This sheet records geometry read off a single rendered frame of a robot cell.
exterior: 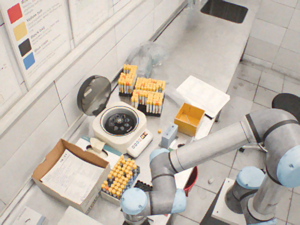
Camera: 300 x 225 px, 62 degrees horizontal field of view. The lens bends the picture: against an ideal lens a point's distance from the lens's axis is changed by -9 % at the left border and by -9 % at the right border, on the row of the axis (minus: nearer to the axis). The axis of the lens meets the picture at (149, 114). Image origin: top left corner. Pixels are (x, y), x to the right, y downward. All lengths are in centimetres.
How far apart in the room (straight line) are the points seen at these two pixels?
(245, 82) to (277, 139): 255
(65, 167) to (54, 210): 22
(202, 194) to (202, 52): 114
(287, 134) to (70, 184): 96
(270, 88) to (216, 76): 155
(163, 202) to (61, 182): 64
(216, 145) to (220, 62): 125
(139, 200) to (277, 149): 41
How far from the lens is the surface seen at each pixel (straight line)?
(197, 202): 229
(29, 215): 132
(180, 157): 86
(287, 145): 74
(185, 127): 147
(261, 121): 80
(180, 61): 196
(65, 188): 131
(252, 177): 115
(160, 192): 83
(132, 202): 79
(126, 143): 134
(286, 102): 226
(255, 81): 337
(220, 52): 212
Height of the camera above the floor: 209
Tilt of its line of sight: 50 degrees down
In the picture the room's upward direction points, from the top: 2 degrees clockwise
